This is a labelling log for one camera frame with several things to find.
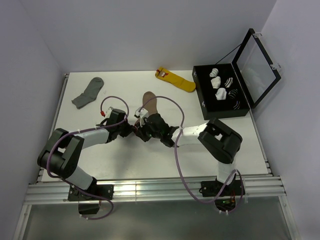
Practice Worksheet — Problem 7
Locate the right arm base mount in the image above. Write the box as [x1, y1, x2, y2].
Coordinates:
[199, 180, 246, 197]

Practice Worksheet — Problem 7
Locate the yellow sock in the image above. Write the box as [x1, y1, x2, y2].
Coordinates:
[155, 67, 196, 93]

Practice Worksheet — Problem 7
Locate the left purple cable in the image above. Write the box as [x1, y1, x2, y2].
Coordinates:
[46, 95, 130, 221]

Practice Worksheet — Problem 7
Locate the grey sock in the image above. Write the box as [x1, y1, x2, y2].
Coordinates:
[71, 77, 104, 110]

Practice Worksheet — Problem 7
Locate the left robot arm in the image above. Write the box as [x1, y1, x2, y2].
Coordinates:
[37, 107, 133, 200]

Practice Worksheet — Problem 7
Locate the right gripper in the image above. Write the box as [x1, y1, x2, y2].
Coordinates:
[136, 117, 163, 142]

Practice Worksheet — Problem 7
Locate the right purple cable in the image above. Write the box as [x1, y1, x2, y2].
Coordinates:
[138, 95, 245, 216]

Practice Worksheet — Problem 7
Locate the black white rolled sock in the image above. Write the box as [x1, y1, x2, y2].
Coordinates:
[224, 77, 233, 88]

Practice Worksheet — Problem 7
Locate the tan sock with red cuff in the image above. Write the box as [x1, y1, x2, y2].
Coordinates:
[134, 91, 159, 132]

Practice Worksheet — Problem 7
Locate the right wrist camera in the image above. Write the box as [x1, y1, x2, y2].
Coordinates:
[134, 108, 149, 127]

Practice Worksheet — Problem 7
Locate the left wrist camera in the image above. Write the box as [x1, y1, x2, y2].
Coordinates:
[100, 107, 114, 118]

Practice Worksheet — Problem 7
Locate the black striped rolled sock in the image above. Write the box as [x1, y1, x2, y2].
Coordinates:
[228, 89, 238, 100]

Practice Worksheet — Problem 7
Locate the aluminium frame rail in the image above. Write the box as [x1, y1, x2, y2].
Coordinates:
[23, 174, 287, 205]

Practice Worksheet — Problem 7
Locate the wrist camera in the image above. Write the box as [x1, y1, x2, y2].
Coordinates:
[100, 107, 114, 118]
[134, 108, 149, 127]

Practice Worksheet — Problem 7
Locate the white striped rolled sock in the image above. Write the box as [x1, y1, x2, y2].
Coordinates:
[209, 68, 219, 79]

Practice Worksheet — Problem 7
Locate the glass box lid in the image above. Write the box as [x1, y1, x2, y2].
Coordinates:
[231, 28, 281, 109]

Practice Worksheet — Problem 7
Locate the purple cable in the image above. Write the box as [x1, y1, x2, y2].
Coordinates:
[138, 95, 245, 216]
[46, 95, 130, 221]

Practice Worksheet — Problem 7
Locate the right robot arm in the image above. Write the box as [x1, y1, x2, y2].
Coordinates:
[134, 112, 243, 195]

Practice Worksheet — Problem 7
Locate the white rolled sock front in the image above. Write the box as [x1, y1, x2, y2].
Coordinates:
[215, 88, 227, 101]

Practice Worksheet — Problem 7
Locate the dark striped rolled sock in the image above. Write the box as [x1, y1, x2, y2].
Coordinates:
[232, 100, 241, 110]

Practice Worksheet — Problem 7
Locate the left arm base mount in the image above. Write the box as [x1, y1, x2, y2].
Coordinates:
[67, 184, 114, 217]

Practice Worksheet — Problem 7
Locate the black display box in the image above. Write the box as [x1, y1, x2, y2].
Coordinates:
[192, 63, 250, 120]

